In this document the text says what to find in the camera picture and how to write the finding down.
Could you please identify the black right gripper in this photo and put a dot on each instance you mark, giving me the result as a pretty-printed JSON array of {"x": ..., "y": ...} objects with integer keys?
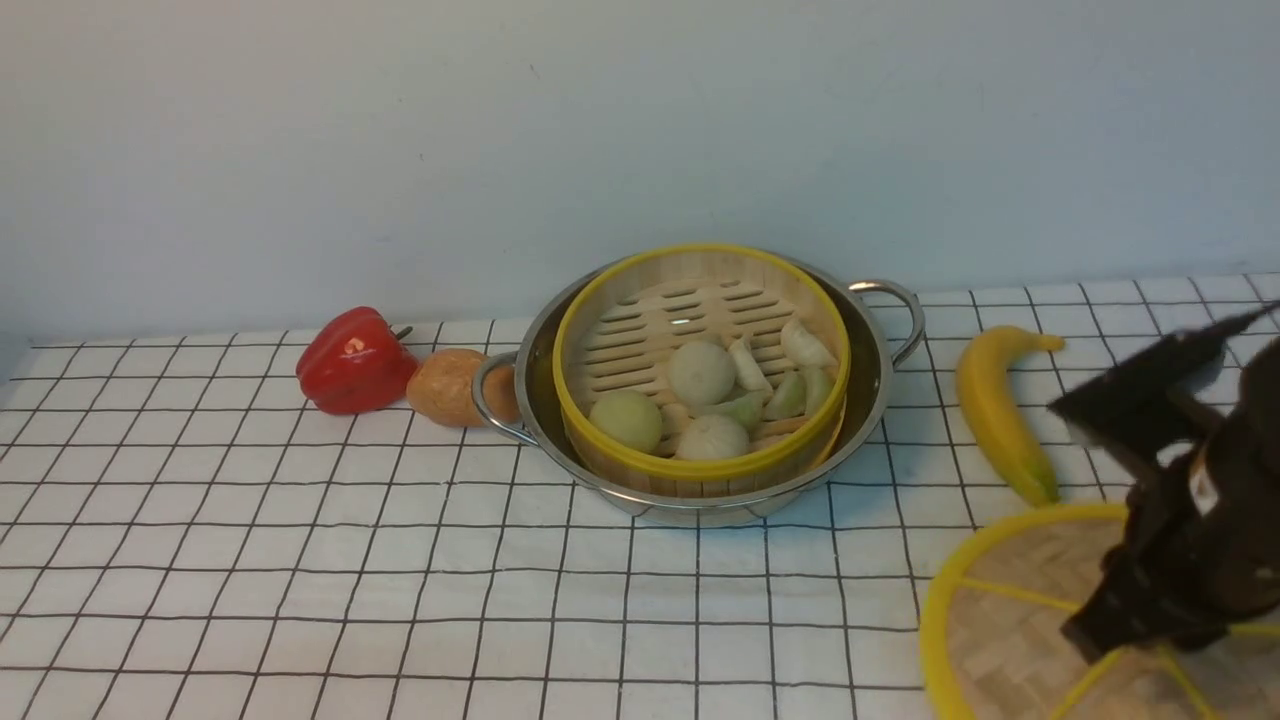
[{"x": 1199, "y": 547}]

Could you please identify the yellow woven bamboo steamer lid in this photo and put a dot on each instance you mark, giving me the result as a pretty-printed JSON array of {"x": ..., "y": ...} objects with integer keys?
[{"x": 992, "y": 647}]

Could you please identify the yellow rimmed bamboo steamer basket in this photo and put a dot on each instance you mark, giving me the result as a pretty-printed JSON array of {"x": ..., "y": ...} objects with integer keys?
[{"x": 619, "y": 332}]

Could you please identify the stainless steel pot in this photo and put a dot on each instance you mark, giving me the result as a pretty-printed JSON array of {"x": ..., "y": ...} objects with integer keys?
[{"x": 884, "y": 323}]

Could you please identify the yellow banana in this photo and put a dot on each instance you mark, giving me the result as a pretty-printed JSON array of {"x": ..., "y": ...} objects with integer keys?
[{"x": 993, "y": 416}]

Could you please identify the green dumpling right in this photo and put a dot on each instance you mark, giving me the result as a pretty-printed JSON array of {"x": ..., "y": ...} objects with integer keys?
[{"x": 788, "y": 399}]

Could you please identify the green dumpling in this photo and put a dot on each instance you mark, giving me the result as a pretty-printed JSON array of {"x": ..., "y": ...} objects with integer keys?
[
  {"x": 788, "y": 399},
  {"x": 745, "y": 408}
]

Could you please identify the white dumpling right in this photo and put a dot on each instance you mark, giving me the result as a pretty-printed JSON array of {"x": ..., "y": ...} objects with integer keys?
[{"x": 803, "y": 348}]

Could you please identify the white dumpling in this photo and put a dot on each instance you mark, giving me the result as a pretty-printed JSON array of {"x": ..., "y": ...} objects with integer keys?
[
  {"x": 803, "y": 348},
  {"x": 749, "y": 375}
]

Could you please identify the green dumpling front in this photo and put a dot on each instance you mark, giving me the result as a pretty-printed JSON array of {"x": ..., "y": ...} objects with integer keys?
[{"x": 745, "y": 408}]

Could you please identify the white dumpling centre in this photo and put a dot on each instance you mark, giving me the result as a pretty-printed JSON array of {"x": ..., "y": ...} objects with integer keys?
[{"x": 749, "y": 375}]

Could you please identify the white round bun front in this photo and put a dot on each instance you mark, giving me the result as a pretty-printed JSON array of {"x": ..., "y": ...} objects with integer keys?
[{"x": 712, "y": 437}]

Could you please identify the white round bun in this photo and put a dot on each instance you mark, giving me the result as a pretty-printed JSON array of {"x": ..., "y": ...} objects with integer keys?
[
  {"x": 700, "y": 373},
  {"x": 712, "y": 437}
]

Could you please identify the white round bun back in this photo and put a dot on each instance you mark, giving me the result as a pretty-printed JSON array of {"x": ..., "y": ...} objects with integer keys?
[{"x": 700, "y": 373}]

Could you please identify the yellowish round bun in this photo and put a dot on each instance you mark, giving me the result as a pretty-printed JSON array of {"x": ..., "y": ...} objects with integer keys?
[{"x": 630, "y": 418}]

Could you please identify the brown potato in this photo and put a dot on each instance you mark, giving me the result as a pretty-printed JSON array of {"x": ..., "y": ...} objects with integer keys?
[{"x": 441, "y": 389}]

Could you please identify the red bell pepper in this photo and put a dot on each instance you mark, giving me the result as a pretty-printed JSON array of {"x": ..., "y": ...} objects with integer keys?
[{"x": 356, "y": 364}]

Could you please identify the checkered white tablecloth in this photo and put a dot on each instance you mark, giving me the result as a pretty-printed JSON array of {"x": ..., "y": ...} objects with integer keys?
[{"x": 185, "y": 538}]

